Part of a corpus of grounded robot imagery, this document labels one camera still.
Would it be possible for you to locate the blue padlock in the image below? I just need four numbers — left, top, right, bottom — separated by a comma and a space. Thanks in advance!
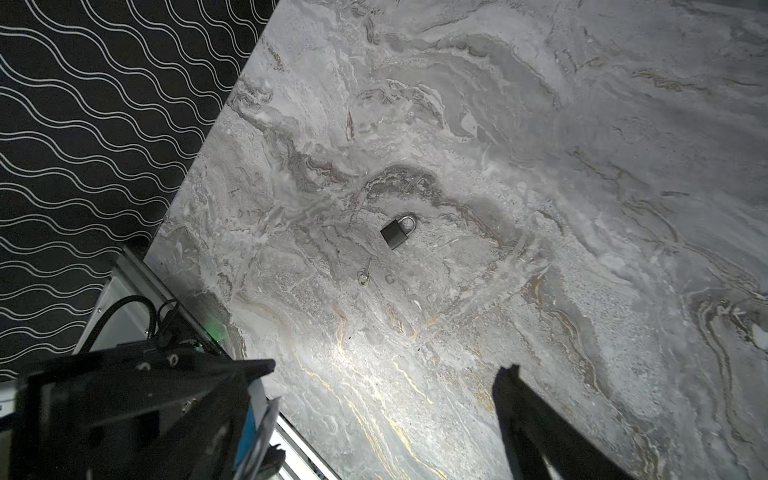
233, 379, 286, 479

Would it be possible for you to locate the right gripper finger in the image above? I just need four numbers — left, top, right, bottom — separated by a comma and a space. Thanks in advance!
492, 365, 630, 479

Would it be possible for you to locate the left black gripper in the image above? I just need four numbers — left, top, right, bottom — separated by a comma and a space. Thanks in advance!
4, 345, 275, 479

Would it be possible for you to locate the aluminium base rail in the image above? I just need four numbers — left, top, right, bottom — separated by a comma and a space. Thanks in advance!
74, 245, 340, 479

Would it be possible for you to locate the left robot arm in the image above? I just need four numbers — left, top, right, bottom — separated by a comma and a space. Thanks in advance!
1, 295, 286, 479

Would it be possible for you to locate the black padlock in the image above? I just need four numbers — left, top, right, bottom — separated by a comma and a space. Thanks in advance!
380, 215, 418, 250

